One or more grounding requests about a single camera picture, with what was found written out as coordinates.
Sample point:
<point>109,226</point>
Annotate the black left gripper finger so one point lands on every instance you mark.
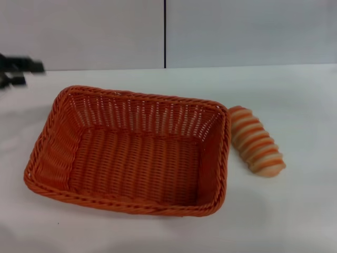
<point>23,64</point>
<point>14,79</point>

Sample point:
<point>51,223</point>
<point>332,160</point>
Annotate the orange cream striped bread roll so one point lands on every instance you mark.
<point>256,142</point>

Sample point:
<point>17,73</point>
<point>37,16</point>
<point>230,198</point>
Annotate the orange woven plastic basket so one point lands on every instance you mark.
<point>131,163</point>

